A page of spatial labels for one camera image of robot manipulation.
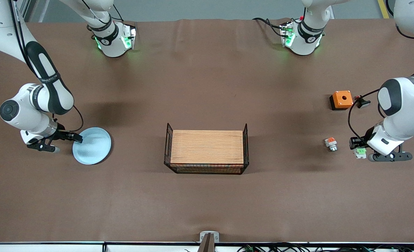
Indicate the red pushbutton green contact block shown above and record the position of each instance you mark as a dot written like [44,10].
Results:
[360,152]

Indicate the light blue round plate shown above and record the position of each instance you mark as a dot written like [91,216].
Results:
[95,148]

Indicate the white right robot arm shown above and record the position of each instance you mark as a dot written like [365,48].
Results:
[21,105]

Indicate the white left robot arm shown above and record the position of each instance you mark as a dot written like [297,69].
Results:
[406,105]

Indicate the orange button box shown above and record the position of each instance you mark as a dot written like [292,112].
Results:
[342,99]

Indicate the green pushbutton orange contact block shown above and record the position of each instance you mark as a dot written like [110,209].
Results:
[331,143]

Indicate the black square white-capped pushbutton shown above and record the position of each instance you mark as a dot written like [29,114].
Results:
[363,103]

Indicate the aluminium frame profile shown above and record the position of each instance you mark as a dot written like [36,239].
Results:
[25,8]

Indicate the grey mount bracket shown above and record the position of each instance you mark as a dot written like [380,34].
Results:
[203,238]

